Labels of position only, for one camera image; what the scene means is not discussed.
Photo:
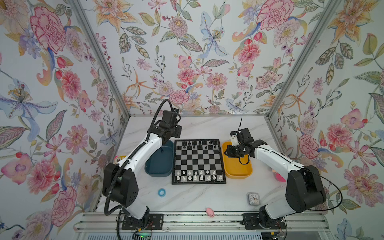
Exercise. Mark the teal plastic tray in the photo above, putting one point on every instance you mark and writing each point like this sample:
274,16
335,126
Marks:
160,164

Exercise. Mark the small white clock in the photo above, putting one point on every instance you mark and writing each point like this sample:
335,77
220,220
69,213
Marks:
254,199

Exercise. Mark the yellow plastic tray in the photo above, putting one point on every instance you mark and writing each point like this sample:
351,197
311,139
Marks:
233,167

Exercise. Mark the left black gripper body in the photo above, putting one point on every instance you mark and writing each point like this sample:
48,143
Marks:
175,131

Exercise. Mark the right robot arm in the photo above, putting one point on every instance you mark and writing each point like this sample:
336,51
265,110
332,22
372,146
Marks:
304,189

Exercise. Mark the black white chessboard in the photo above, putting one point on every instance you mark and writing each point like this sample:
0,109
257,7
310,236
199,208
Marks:
202,159

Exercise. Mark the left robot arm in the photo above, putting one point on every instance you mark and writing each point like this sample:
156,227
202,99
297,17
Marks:
111,185

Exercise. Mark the pink plush doll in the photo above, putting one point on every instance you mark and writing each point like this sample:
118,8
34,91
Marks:
278,177

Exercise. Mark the yellow white plush toy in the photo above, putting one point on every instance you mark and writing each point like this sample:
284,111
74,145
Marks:
117,159

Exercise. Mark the pink eraser toy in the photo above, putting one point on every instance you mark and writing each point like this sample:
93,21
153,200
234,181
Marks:
210,212

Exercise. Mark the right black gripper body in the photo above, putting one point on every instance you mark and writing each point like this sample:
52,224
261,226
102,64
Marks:
235,151

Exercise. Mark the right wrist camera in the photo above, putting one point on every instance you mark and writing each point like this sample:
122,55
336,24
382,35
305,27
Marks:
234,140

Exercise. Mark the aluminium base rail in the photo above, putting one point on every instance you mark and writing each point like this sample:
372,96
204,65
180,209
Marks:
174,222

